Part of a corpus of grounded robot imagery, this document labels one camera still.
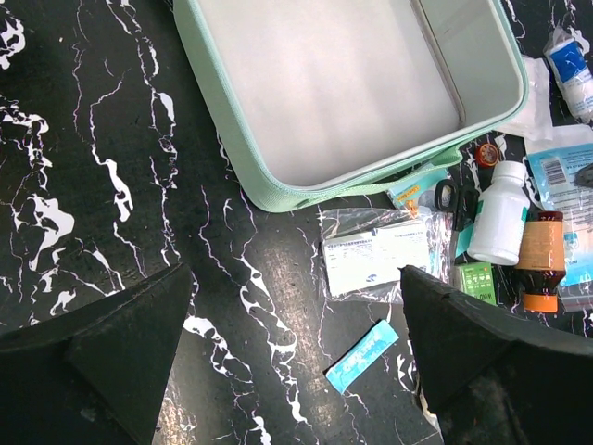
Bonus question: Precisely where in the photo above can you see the small red round tin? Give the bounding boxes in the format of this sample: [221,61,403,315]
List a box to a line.
[475,143,499,168]

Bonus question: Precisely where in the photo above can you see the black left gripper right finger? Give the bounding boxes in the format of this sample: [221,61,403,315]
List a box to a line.
[401,266,592,444]

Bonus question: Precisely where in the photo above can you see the white gauze pad packet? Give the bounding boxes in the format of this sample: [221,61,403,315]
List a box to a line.
[496,56,553,141]

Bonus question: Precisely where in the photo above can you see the brown bottle orange cap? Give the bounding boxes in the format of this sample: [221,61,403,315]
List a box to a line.
[515,210,566,312]

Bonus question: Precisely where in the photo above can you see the blue mask packet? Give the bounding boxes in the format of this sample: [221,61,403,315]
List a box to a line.
[525,124,592,299]

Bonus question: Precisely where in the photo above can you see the clear bag white leaflets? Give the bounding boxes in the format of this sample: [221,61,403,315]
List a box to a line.
[316,207,452,304]

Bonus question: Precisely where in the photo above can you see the small green box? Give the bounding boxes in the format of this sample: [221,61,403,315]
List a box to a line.
[452,262,497,306]

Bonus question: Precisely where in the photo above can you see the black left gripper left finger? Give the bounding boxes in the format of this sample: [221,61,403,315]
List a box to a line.
[1,264,193,444]

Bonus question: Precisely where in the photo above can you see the teal plaster packet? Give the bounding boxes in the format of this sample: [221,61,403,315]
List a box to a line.
[386,164,451,214]

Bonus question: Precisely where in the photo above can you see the cyan sachet strip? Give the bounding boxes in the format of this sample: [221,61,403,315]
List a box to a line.
[325,320,399,395]

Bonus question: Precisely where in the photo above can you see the black handled scissors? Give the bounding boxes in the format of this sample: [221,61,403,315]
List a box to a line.
[435,179,479,232]

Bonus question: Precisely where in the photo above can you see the mint green medicine case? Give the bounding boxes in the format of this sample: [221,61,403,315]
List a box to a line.
[172,1,528,213]

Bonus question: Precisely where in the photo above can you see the white pill bottle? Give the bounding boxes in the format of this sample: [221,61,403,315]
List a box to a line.
[467,161,530,266]

